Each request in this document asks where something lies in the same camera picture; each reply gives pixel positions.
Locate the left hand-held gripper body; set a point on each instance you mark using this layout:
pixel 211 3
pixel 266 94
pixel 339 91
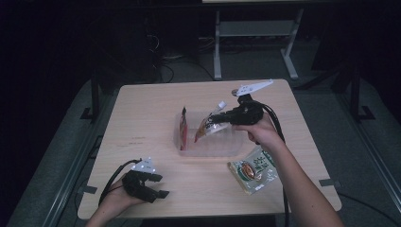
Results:
pixel 140 179

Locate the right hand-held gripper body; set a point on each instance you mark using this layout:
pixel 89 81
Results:
pixel 247 112

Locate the clear plastic container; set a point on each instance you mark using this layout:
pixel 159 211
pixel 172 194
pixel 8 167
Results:
pixel 214 146

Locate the red sauce packet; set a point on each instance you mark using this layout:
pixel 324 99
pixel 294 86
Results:
pixel 183 129

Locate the green and white sauce packet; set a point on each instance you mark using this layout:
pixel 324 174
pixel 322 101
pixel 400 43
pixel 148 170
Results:
pixel 253 171

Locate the person's right hand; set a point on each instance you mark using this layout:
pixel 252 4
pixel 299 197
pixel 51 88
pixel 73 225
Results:
pixel 261 130

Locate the person's left hand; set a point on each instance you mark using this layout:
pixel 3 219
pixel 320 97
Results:
pixel 121 198

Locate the grey tape strip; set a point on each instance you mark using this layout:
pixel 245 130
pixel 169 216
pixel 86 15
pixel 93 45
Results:
pixel 329 183
pixel 88 189

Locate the black metal stand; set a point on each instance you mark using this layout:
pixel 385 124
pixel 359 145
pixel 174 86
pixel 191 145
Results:
pixel 356 94
pixel 95 97

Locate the white metal desk frame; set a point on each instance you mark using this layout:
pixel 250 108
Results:
pixel 255 28

